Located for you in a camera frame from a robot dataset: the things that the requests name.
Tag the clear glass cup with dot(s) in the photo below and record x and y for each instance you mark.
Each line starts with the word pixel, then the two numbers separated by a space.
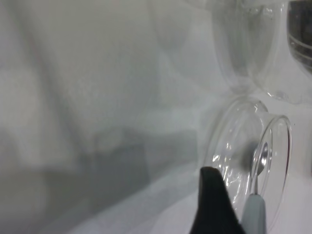
pixel 243 48

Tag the dark coffee beans pile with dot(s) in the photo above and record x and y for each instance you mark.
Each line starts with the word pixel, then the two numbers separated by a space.
pixel 302 29

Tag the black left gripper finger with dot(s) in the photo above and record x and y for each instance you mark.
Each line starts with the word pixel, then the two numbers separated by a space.
pixel 214 209

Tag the clear glass saucer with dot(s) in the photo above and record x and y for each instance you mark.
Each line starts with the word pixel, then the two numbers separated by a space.
pixel 231 136

